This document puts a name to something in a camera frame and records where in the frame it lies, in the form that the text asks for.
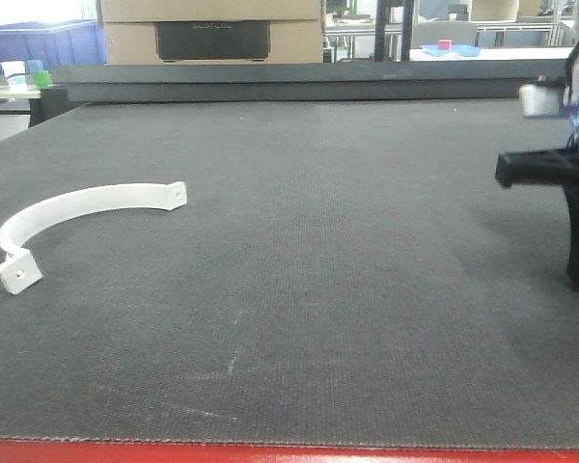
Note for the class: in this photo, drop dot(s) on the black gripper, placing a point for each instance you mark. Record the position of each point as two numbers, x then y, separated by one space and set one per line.
548 167

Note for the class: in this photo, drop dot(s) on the blue storage bin background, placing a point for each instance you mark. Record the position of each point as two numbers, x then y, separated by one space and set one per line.
66 43

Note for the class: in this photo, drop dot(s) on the white curved pipe clamp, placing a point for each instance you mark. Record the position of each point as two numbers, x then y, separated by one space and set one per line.
19 269

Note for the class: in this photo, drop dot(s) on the blue flat tray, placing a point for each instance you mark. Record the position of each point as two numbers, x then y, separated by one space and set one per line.
455 50

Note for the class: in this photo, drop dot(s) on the pink cube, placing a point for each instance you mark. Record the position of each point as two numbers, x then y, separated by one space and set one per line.
444 44

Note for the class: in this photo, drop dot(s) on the large cardboard box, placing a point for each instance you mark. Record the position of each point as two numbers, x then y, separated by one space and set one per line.
212 32

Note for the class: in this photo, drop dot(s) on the green small block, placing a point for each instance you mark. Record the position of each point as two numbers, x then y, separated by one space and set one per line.
42 79

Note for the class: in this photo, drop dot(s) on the white paper cup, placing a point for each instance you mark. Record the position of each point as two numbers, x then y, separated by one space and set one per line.
15 74

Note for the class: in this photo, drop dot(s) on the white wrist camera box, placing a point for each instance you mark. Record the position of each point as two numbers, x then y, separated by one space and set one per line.
541 101

